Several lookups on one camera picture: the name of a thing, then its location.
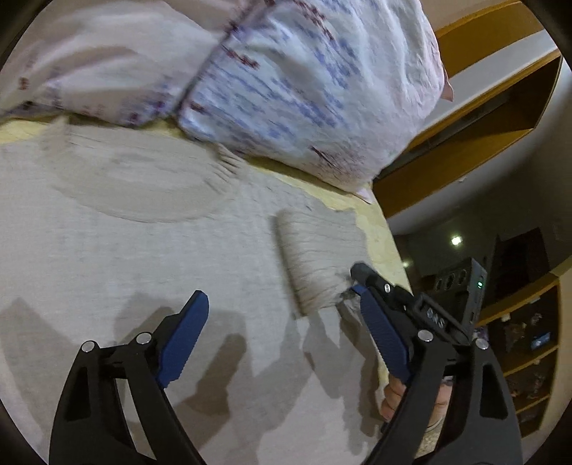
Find grey cable-knit sweater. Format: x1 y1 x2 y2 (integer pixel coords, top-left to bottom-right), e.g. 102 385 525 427
0 116 395 465

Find person's right hand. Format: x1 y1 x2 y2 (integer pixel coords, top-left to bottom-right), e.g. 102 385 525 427
380 372 453 432

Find yellow ornate bedspread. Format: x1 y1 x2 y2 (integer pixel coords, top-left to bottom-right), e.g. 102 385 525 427
0 114 441 456

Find wooden side shelf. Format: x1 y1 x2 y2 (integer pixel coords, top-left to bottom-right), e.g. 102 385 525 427
479 260 571 441

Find wooden headboard shelf unit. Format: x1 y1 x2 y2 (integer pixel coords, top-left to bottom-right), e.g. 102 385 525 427
373 1 563 218

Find floral white purple pillow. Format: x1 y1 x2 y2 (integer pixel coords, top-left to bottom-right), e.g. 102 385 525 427
1 1 453 196

